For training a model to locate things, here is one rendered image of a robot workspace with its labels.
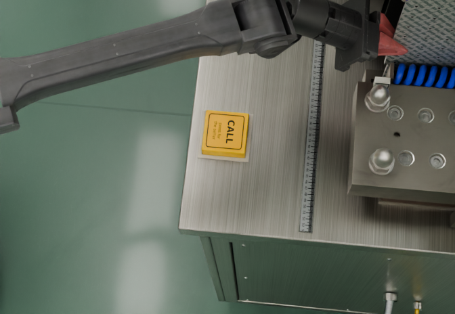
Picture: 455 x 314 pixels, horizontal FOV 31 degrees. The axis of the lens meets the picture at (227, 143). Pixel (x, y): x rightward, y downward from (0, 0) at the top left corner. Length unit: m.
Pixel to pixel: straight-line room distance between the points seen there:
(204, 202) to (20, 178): 1.10
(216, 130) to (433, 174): 0.35
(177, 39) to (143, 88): 1.32
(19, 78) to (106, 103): 1.34
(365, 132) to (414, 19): 0.19
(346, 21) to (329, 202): 0.31
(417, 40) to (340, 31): 0.12
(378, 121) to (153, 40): 0.37
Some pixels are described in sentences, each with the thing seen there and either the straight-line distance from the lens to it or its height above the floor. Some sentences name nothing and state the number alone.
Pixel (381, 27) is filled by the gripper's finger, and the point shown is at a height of 1.12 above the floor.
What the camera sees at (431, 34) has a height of 1.13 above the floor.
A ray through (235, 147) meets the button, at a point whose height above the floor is 0.92.
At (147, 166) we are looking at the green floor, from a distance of 2.29.
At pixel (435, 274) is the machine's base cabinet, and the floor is 0.71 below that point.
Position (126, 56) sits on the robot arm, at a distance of 1.05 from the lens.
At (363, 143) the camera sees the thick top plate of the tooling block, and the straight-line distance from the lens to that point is 1.22.
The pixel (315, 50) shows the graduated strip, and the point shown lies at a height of 0.90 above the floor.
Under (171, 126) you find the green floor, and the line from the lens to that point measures 2.32.
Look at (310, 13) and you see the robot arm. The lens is 1.12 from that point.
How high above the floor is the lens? 2.17
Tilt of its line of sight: 71 degrees down
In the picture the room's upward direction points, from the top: 6 degrees counter-clockwise
